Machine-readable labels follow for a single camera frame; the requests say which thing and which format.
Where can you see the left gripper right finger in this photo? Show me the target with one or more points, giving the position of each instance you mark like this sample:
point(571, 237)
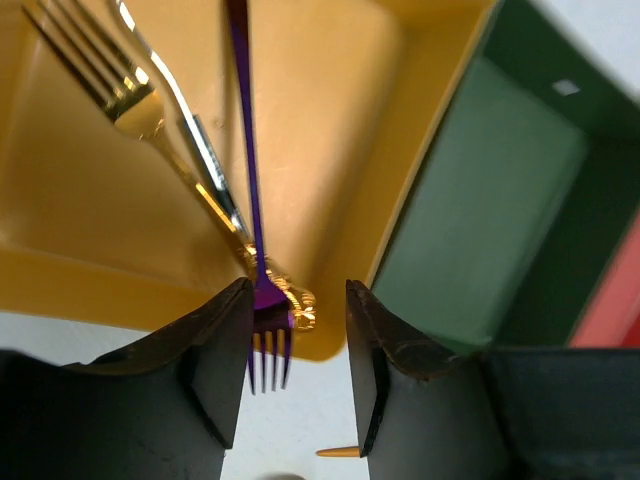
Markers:
point(379, 342)

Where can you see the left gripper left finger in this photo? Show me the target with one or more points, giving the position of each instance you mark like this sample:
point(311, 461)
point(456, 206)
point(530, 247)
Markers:
point(209, 348)

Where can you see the purple fork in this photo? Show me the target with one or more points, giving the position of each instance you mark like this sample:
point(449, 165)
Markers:
point(273, 320)

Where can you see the gold fork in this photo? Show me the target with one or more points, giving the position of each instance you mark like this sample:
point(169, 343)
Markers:
point(137, 103)

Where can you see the silver teal-handled fork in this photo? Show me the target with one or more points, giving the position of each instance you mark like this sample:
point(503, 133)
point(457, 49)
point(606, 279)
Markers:
point(189, 124)

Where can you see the orange gold spoon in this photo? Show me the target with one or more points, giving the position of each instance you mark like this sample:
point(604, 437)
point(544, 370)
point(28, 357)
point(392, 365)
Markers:
point(339, 452)

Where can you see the yellow square container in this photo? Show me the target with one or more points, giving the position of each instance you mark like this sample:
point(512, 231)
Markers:
point(96, 226)

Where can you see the green square container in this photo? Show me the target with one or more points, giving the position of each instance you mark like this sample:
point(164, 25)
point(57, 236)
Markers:
point(525, 192)

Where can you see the red square container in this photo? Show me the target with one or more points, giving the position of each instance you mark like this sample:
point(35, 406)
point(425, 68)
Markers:
point(612, 318)

